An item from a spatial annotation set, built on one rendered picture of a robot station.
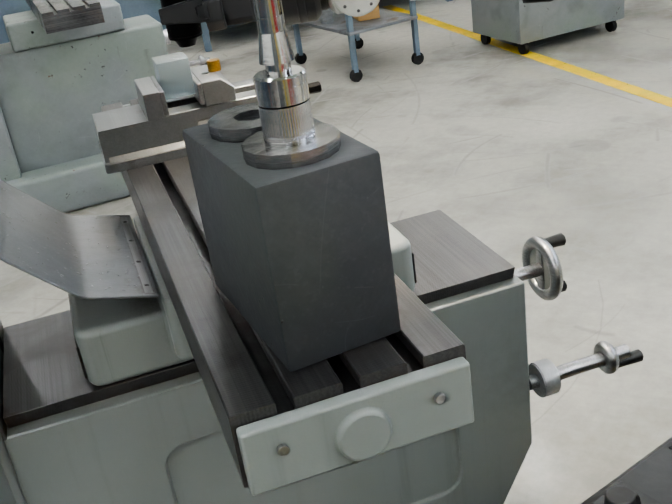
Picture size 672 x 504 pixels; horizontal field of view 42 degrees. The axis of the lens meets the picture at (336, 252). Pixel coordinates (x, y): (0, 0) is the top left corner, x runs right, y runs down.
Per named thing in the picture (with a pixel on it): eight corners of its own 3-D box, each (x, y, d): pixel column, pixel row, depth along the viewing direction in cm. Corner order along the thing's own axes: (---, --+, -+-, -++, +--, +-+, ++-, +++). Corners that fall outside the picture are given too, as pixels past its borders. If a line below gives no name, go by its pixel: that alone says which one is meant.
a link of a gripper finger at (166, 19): (157, 4, 116) (203, -4, 116) (163, 28, 118) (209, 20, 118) (156, 6, 115) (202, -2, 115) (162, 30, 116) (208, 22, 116)
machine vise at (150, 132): (290, 106, 161) (280, 47, 157) (314, 126, 148) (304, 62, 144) (99, 149, 153) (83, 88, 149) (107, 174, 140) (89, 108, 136)
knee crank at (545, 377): (629, 352, 155) (630, 323, 153) (651, 368, 150) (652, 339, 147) (519, 389, 150) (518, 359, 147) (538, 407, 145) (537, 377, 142)
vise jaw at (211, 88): (221, 84, 155) (217, 61, 153) (237, 100, 144) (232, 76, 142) (188, 91, 153) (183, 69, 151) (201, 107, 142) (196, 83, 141)
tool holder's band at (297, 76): (317, 75, 78) (315, 64, 78) (288, 91, 75) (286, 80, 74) (273, 75, 81) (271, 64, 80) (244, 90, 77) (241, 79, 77)
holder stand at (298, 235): (311, 254, 104) (284, 89, 95) (403, 331, 86) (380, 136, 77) (215, 286, 100) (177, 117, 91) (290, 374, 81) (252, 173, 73)
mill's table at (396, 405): (214, 115, 191) (207, 80, 188) (484, 424, 84) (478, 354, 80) (108, 140, 186) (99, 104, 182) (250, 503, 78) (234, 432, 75)
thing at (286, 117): (325, 130, 80) (317, 75, 78) (297, 148, 77) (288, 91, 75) (282, 128, 83) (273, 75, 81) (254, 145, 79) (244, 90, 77)
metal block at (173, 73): (189, 86, 150) (182, 51, 147) (195, 93, 144) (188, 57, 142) (159, 92, 148) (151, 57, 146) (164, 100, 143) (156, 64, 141)
